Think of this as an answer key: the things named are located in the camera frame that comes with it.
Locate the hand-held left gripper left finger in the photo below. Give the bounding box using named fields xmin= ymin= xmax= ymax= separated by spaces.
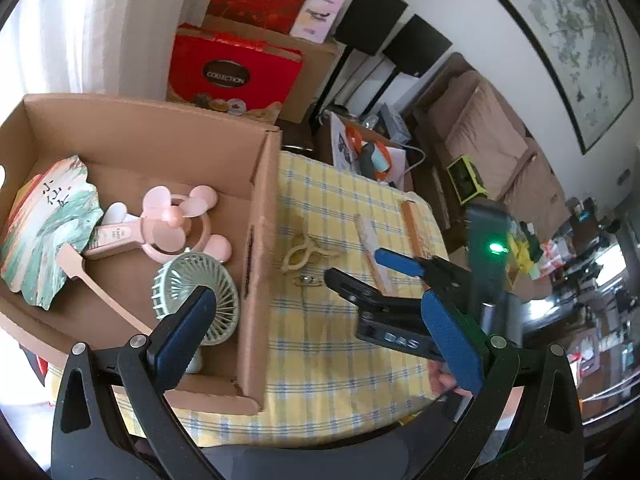
xmin=50 ymin=286 xmax=218 ymax=480

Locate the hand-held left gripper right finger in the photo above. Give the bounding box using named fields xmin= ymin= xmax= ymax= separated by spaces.
xmin=421 ymin=290 xmax=586 ymax=480

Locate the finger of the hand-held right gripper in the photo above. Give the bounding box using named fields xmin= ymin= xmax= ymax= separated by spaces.
xmin=325 ymin=267 xmax=427 ymax=314
xmin=375 ymin=248 xmax=473 ymax=287

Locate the light patterned wooden strip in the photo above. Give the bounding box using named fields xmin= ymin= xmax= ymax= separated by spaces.
xmin=354 ymin=214 xmax=396 ymax=295

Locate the green handheld electric fan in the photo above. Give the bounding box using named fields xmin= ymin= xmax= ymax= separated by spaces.
xmin=151 ymin=252 xmax=241 ymax=374

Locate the pink mouse-ear handheld fan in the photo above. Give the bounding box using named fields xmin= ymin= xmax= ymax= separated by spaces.
xmin=82 ymin=186 xmax=233 ymax=264

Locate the painted paper hand fan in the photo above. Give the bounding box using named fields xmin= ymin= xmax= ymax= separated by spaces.
xmin=0 ymin=155 xmax=153 ymax=336

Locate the person's right hand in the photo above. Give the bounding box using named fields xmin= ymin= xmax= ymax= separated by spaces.
xmin=429 ymin=363 xmax=472 ymax=397

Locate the brown wooden strip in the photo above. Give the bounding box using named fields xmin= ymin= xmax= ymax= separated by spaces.
xmin=401 ymin=200 xmax=443 ymax=262

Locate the small yellow plastic bag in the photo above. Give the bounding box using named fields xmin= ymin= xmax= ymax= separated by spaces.
xmin=510 ymin=230 xmax=534 ymax=272

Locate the beige hair clip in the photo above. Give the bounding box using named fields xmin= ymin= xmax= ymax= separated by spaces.
xmin=281 ymin=232 xmax=343 ymax=275

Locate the yellow plaid tablecloth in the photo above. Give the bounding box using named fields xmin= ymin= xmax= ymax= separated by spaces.
xmin=112 ymin=150 xmax=449 ymax=448

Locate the teal and grey handheld device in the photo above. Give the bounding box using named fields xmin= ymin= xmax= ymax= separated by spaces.
xmin=357 ymin=142 xmax=392 ymax=182

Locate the cardboard box with printed flap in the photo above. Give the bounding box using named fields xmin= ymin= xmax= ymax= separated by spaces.
xmin=327 ymin=110 xmax=409 ymax=184

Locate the large beige sofa cushion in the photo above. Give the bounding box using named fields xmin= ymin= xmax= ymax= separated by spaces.
xmin=445 ymin=80 xmax=529 ymax=197

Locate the white appliance box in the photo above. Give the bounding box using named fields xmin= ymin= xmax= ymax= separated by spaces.
xmin=377 ymin=105 xmax=412 ymax=142

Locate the brown sofa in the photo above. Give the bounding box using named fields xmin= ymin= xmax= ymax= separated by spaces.
xmin=410 ymin=52 xmax=576 ymax=261

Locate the black speaker stand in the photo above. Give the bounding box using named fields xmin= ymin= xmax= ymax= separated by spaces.
xmin=365 ymin=72 xmax=399 ymax=117
xmin=312 ymin=52 xmax=353 ymax=112

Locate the large brown cardboard box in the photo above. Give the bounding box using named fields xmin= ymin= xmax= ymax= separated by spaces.
xmin=200 ymin=15 xmax=346 ymax=124

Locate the framed ink painting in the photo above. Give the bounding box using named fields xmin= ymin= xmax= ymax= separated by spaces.
xmin=492 ymin=0 xmax=633 ymax=156

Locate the white and pink box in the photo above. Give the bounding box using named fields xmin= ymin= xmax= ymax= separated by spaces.
xmin=290 ymin=0 xmax=345 ymax=43

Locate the red gift box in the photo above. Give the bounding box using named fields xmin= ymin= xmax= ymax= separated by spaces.
xmin=166 ymin=22 xmax=304 ymax=117

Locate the white curtain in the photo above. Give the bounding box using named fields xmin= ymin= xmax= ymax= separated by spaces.
xmin=10 ymin=0 xmax=231 ymax=97

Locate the white charging cable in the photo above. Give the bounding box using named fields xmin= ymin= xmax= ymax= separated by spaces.
xmin=399 ymin=144 xmax=427 ymax=182

